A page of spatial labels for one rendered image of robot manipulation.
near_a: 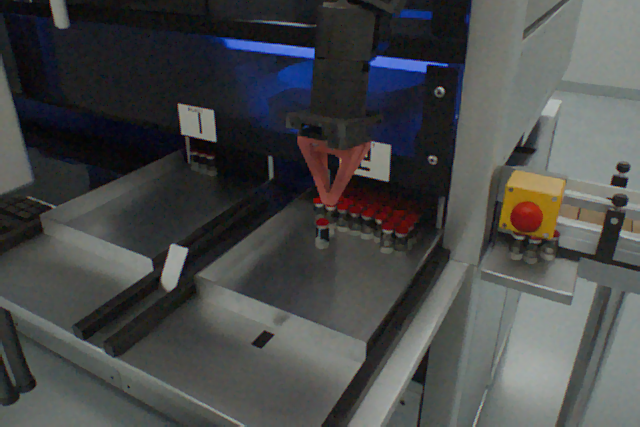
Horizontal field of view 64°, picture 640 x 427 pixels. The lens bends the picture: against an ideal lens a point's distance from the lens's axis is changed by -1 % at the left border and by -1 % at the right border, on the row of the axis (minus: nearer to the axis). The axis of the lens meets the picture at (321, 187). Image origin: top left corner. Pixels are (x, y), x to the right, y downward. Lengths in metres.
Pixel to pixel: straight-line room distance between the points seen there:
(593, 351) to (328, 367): 0.56
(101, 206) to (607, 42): 4.81
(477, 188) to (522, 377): 1.26
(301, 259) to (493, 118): 0.35
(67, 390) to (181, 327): 1.29
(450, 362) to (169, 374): 0.49
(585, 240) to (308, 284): 0.43
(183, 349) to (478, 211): 0.44
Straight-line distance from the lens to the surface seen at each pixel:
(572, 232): 0.89
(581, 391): 1.12
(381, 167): 0.80
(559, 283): 0.83
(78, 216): 1.02
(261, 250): 0.83
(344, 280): 0.76
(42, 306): 0.81
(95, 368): 1.83
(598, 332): 1.03
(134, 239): 0.91
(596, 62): 5.38
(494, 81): 0.71
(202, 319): 0.72
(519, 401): 1.88
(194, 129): 1.00
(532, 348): 2.07
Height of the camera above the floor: 1.34
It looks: 26 degrees down
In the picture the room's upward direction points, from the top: straight up
